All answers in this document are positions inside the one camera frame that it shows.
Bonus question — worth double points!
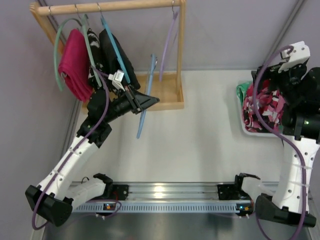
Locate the wooden clothes rack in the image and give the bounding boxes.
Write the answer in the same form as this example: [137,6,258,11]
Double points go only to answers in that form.
[29,0,186,111]

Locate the green white towel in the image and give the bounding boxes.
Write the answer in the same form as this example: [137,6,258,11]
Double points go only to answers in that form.
[236,81,253,106]

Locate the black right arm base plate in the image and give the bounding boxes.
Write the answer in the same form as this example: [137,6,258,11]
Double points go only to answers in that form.
[217,184,251,201]

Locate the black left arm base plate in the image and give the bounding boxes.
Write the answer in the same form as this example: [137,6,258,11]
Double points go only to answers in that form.
[105,184,129,201]

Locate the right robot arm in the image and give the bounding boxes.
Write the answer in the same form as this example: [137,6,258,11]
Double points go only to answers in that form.
[237,62,320,228]

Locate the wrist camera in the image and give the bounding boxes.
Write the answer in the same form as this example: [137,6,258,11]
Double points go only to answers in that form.
[107,70,125,91]
[278,41,311,73]

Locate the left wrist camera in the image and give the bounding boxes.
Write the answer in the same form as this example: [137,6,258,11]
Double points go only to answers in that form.
[107,70,125,91]

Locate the black white patterned garment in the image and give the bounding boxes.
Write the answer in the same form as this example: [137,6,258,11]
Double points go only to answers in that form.
[87,28,105,90]

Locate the white plastic basket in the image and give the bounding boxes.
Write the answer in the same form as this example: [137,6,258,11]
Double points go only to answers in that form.
[235,81,275,138]

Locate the pale green hanger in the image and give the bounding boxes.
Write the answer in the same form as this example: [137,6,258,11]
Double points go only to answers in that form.
[81,13,102,88]

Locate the magenta garment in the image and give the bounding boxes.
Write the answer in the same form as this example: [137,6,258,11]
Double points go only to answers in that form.
[58,29,93,102]

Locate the white slotted cable duct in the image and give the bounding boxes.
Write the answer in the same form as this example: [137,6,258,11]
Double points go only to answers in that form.
[74,201,254,215]

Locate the aluminium mounting rail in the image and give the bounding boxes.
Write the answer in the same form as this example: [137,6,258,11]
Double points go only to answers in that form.
[113,182,220,203]

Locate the pink floral trousers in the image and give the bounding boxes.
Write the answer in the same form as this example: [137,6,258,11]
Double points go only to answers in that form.
[242,83,285,133]

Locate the black trousers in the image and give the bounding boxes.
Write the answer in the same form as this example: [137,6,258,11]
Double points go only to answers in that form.
[99,29,141,90]

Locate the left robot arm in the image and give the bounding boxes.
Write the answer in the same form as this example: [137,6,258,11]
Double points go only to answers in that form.
[25,85,160,227]

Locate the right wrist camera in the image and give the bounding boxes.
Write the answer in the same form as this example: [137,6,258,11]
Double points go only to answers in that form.
[278,41,311,73]

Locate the lilac hanger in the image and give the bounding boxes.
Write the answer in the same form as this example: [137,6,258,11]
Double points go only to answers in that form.
[159,10,180,82]

